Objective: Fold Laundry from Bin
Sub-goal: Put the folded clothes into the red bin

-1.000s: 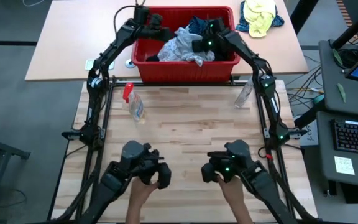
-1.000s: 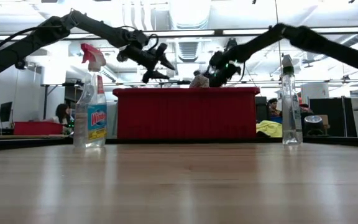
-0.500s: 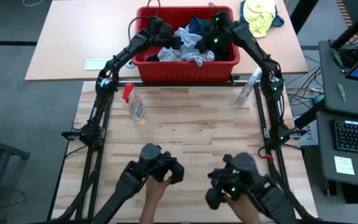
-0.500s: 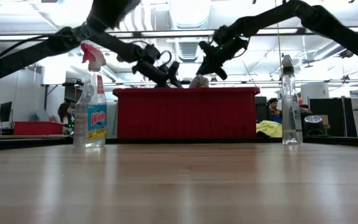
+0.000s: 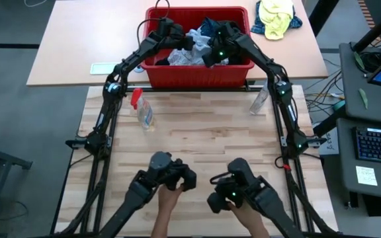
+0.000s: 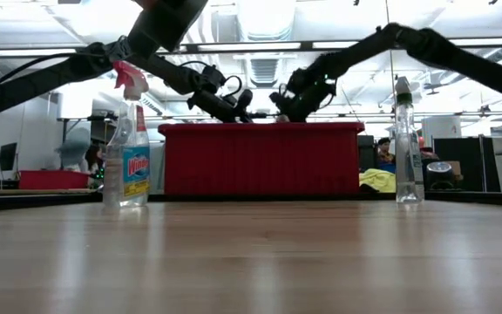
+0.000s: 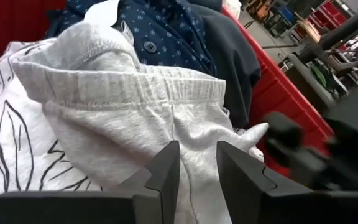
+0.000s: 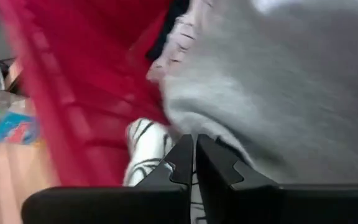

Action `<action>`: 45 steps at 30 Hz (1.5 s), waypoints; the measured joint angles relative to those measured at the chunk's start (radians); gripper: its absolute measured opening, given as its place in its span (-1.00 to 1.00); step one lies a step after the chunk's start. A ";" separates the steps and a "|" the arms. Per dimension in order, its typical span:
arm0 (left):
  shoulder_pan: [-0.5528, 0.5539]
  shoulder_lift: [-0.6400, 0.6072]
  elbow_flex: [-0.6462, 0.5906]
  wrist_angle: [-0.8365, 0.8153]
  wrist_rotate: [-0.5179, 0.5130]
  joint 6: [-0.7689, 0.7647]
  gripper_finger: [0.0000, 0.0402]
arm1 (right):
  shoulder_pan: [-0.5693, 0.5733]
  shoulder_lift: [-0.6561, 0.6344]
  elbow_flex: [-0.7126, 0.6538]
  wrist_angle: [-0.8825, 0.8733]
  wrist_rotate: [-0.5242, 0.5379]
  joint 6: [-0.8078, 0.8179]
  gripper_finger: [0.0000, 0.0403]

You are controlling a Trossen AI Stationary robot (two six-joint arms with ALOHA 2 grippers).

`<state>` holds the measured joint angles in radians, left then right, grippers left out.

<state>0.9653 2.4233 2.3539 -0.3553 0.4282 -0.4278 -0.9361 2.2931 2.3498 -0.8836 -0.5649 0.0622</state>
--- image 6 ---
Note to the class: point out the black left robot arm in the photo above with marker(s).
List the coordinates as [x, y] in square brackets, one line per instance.
[59, 74]

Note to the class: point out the black crate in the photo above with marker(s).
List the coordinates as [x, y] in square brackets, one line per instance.
[366, 152]

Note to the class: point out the black background monitor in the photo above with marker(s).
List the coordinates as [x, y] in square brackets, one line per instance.
[8, 156]

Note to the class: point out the small red storage bin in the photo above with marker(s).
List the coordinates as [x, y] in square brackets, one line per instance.
[52, 179]

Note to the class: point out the black room partition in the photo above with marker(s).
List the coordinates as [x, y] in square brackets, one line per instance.
[464, 165]

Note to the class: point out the yellow garment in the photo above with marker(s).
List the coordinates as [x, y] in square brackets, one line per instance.
[379, 181]

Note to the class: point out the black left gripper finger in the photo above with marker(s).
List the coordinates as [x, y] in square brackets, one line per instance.
[255, 116]

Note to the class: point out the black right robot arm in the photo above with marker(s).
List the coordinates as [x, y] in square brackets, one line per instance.
[429, 48]

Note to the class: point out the person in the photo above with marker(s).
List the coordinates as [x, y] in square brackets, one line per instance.
[384, 150]
[94, 159]

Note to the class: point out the red plastic laundry bin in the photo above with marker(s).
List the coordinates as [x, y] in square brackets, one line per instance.
[259, 161]

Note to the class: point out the black cylindrical speaker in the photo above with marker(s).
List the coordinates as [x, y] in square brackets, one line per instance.
[440, 176]

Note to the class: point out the slim clear spray bottle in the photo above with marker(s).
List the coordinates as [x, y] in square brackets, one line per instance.
[409, 148]

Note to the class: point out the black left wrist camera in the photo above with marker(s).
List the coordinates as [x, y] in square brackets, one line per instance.
[245, 99]

